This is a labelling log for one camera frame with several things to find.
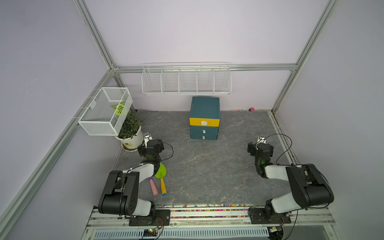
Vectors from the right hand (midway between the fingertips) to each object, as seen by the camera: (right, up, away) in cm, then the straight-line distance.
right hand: (259, 142), depth 93 cm
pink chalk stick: (-62, -25, -14) cm, 68 cm away
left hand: (-68, 0, -2) cm, 68 cm away
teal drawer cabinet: (-33, +22, 0) cm, 40 cm away
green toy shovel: (-61, -19, -4) cm, 64 cm away
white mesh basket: (-91, +17, -10) cm, 93 cm away
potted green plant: (-79, +5, -6) cm, 79 cm away
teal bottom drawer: (-34, +3, +6) cm, 35 cm away
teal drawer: (-35, +7, +1) cm, 36 cm away
